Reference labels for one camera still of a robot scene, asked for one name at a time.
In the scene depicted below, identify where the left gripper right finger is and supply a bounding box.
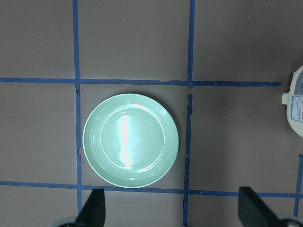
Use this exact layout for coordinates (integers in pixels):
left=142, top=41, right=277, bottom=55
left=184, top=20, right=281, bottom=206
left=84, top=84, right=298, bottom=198
left=238, top=186, right=287, bottom=227

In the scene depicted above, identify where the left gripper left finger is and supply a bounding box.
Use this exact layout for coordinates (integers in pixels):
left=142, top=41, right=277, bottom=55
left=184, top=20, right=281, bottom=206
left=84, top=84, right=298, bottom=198
left=75, top=189, right=106, bottom=227

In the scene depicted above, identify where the green plate near left arm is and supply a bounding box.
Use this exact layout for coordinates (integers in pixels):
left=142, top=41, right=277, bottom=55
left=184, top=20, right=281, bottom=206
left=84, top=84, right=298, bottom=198
left=82, top=94, right=179, bottom=188

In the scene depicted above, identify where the white rice cooker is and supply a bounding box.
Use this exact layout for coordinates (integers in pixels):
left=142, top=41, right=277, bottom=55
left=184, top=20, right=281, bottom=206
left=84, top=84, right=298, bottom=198
left=282, top=66, right=303, bottom=137

